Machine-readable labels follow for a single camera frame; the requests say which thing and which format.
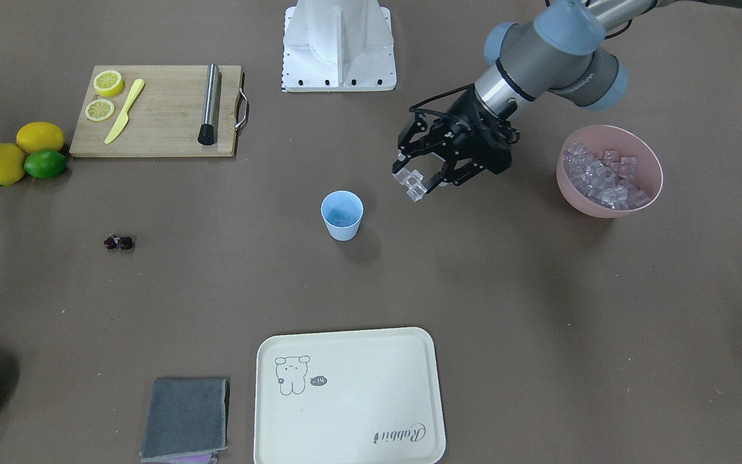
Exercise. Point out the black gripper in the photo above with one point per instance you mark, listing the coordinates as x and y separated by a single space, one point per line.
467 116

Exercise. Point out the dark red cherries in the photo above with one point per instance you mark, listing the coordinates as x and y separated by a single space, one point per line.
122 243

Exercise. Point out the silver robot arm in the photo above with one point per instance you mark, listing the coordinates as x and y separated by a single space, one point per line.
560 51

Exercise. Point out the light blue cup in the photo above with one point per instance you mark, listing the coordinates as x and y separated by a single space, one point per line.
342 212

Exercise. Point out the pink bowl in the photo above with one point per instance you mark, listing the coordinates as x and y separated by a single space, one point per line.
600 137

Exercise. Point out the steel muddler black tip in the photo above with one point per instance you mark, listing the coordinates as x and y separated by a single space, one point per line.
207 134

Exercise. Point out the cream rabbit tray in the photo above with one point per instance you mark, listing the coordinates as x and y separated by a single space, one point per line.
356 396

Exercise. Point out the wooden cutting board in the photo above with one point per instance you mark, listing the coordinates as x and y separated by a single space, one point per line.
166 117

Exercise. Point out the yellow plastic knife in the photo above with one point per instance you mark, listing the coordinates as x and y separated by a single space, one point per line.
123 116

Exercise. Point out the lemon half upper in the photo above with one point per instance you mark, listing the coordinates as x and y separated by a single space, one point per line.
108 83

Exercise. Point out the lemon slice lower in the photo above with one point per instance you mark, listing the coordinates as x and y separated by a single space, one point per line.
99 110

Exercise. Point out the grey folded cloth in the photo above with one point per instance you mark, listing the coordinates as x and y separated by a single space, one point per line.
186 421

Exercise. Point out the green lime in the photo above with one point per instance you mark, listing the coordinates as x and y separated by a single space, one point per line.
44 164

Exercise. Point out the yellow lemon upper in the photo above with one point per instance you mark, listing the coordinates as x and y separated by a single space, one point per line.
40 135

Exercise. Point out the yellow lemon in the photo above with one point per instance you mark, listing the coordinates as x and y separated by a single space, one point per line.
12 159
40 135

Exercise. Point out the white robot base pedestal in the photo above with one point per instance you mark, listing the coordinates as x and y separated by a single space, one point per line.
338 46

